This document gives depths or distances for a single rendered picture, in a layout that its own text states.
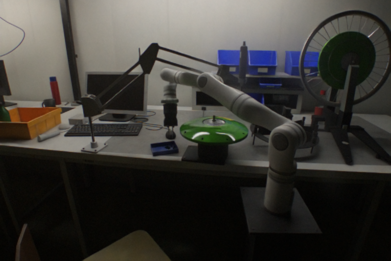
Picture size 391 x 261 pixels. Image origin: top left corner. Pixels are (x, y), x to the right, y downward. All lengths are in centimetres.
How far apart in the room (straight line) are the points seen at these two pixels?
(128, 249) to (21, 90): 215
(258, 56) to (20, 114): 184
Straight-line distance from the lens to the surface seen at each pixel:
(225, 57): 180
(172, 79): 114
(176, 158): 103
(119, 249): 108
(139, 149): 114
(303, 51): 130
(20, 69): 274
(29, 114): 188
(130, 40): 199
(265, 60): 183
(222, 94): 86
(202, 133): 88
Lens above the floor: 142
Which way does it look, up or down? 18 degrees down
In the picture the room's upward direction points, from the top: straight up
